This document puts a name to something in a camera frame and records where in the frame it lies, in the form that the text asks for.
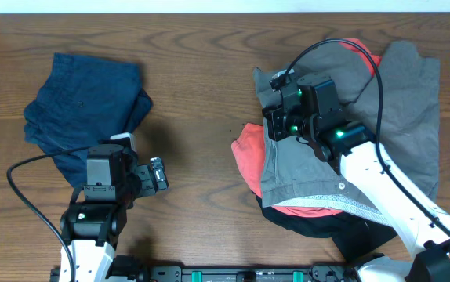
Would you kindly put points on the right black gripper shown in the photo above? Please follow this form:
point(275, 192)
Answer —
point(275, 114)

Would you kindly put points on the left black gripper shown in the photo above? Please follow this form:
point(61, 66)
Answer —
point(146, 178)

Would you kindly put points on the grey cotton shorts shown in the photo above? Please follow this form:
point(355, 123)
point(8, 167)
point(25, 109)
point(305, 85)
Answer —
point(411, 113)

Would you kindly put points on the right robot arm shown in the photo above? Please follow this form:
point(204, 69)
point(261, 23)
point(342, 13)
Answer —
point(354, 152)

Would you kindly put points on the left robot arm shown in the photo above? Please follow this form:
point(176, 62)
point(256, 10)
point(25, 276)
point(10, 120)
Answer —
point(91, 228)

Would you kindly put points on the red printed t-shirt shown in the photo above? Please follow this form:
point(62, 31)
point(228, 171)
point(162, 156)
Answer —
point(250, 156)

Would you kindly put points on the folded navy blue shorts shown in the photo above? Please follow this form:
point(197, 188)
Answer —
point(84, 100)

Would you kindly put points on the black garment under pile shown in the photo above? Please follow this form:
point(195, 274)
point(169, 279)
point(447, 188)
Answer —
point(352, 235)

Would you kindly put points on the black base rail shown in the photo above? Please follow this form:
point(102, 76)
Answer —
point(179, 274)

